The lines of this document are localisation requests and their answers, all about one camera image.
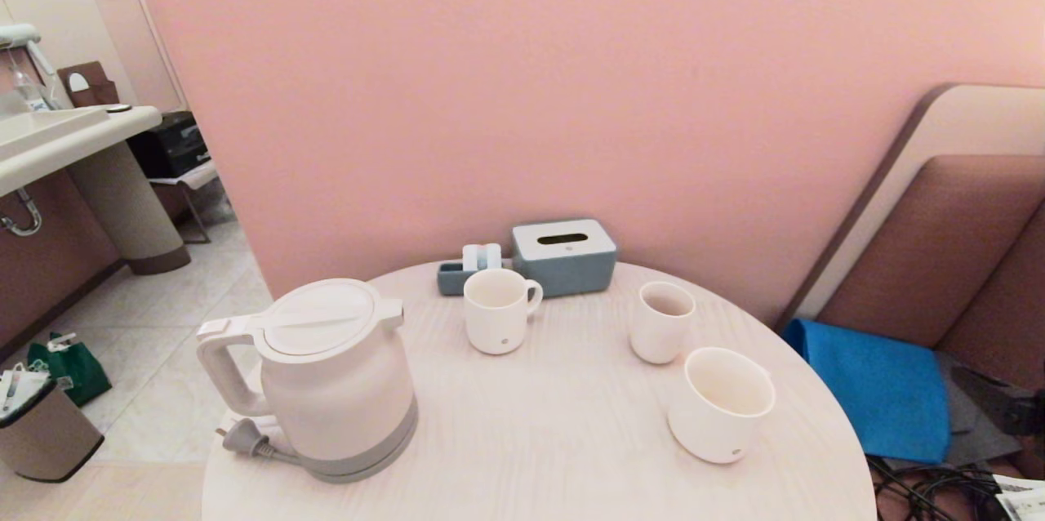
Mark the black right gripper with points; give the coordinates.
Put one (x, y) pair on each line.
(1020, 411)

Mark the large white ribbed mug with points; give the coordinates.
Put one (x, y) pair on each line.
(718, 423)

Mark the white electric kettle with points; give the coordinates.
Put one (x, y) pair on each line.
(335, 390)

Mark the grey seat cushion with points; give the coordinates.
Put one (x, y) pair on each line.
(971, 439)

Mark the blue cloth bag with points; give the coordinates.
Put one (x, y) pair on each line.
(882, 390)

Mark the white printed paper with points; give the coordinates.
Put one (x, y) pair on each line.
(1024, 500)

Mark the brown upholstered bench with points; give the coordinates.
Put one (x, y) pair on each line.
(963, 243)

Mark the white cup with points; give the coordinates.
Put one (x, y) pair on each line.
(657, 337)

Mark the grey tissue box white lid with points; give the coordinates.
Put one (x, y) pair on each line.
(571, 268)

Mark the small white ribbed mug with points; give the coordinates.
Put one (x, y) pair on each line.
(494, 325)

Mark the small grey tray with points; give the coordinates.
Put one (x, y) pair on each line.
(449, 280)

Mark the grey kettle base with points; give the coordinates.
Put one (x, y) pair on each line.
(359, 474)

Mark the metal rack with white towel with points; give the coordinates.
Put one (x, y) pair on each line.
(188, 176)

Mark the black box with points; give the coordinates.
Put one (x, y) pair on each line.
(167, 145)

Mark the green bag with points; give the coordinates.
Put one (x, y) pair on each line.
(82, 378)

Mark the brown tissue holder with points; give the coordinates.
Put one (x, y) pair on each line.
(94, 92)

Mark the brown trash bin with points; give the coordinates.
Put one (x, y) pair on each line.
(49, 439)

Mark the white sink counter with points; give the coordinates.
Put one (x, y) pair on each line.
(73, 137)

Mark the chrome drain pipe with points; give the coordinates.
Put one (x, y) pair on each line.
(33, 215)

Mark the clear glass bottle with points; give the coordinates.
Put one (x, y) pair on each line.
(33, 96)

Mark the white hair dryer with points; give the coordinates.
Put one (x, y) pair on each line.
(18, 35)

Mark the beige sink pedestal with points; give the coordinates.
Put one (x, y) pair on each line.
(131, 211)

